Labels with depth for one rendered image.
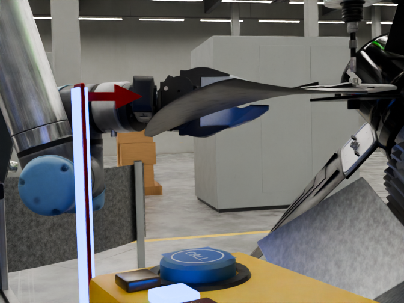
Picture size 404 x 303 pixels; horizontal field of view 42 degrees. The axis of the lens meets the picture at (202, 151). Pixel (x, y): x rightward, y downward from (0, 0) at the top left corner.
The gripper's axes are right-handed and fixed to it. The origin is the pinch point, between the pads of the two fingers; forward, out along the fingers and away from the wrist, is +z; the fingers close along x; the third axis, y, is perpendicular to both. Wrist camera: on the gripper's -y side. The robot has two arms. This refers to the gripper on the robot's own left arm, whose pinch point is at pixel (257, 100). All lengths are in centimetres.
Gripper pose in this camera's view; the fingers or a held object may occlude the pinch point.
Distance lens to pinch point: 68.4
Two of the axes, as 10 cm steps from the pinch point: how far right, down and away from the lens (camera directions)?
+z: 9.1, 0.0, -4.1
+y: 4.1, 0.5, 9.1
